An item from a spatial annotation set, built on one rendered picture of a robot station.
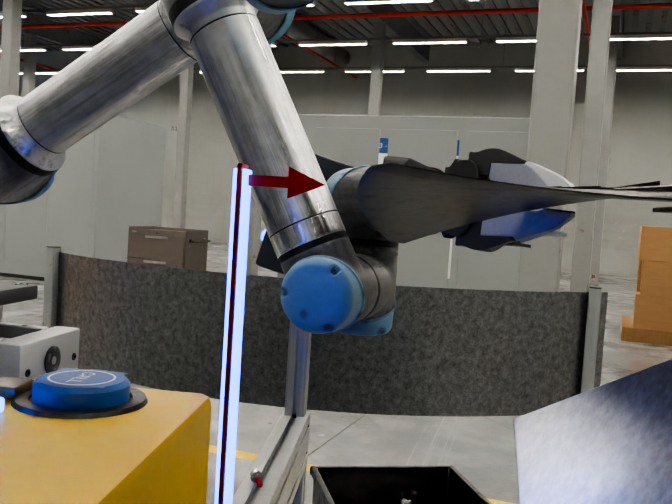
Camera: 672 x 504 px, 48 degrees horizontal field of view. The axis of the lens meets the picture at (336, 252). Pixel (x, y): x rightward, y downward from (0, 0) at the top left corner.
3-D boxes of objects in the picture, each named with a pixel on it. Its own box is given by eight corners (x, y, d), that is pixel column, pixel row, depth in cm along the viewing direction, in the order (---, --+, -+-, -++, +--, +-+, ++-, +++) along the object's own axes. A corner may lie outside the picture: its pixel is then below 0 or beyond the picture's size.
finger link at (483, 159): (538, 147, 65) (469, 155, 73) (526, 143, 65) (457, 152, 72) (532, 201, 65) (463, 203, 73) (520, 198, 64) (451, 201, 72)
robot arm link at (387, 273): (308, 336, 83) (315, 236, 82) (338, 323, 94) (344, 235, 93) (378, 344, 81) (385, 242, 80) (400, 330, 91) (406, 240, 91)
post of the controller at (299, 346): (304, 417, 110) (312, 283, 109) (283, 416, 110) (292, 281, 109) (306, 412, 113) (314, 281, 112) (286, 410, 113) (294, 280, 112)
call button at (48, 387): (107, 430, 30) (110, 387, 30) (12, 421, 31) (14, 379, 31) (141, 405, 34) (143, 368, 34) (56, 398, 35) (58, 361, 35)
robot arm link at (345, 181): (367, 236, 95) (371, 169, 95) (421, 242, 86) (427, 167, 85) (313, 234, 91) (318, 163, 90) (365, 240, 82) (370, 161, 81)
